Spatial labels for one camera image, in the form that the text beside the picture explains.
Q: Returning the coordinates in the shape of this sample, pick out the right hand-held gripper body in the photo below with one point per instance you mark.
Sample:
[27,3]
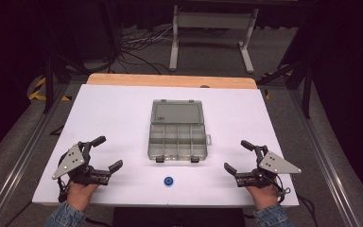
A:
[272,165]

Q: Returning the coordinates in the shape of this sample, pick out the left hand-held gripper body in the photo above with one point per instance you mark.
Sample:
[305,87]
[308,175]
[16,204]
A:
[75,170]

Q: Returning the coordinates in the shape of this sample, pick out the small blue round wheel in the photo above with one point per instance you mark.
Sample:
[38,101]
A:
[168,181]

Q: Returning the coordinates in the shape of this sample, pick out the clear plastic compartment box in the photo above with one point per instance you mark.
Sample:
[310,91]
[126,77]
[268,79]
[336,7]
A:
[177,132]

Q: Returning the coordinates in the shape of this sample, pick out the person's left hand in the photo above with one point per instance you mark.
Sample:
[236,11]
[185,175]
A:
[80,194]

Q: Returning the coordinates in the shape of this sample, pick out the person's right hand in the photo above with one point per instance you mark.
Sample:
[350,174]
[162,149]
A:
[263,197]

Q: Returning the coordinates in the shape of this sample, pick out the white table board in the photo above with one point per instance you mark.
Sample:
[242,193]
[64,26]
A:
[123,110]

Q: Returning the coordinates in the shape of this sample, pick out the black metal stand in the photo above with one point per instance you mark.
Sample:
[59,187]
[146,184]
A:
[306,91]
[48,85]

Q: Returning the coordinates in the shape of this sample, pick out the yellow black hazard tape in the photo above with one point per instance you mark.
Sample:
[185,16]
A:
[38,93]

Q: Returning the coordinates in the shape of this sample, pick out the grey metal stand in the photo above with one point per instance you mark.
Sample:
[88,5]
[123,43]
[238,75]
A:
[212,20]

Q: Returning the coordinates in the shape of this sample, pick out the aluminium rail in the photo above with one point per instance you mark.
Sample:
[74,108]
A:
[22,160]
[323,157]

